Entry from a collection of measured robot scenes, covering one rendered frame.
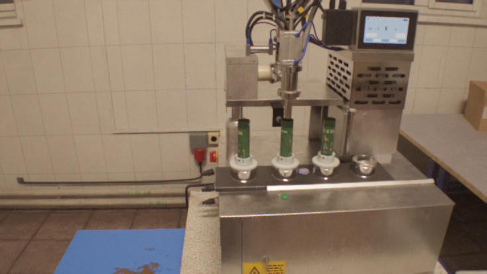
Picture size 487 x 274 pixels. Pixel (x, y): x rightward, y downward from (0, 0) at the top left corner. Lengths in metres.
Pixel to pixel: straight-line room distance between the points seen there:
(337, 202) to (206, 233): 0.50
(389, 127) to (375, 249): 0.34
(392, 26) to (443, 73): 1.89
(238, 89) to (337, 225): 0.43
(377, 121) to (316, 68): 1.45
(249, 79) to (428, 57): 1.96
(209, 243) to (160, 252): 0.28
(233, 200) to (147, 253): 0.61
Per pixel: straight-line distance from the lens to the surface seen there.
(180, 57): 2.36
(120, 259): 1.41
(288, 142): 0.91
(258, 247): 0.88
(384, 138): 1.08
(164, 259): 1.38
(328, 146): 0.94
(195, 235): 1.22
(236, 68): 0.95
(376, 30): 0.98
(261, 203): 0.87
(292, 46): 0.84
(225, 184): 0.92
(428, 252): 1.06
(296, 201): 0.88
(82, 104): 2.59
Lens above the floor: 1.48
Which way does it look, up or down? 22 degrees down
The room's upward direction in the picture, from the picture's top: straight up
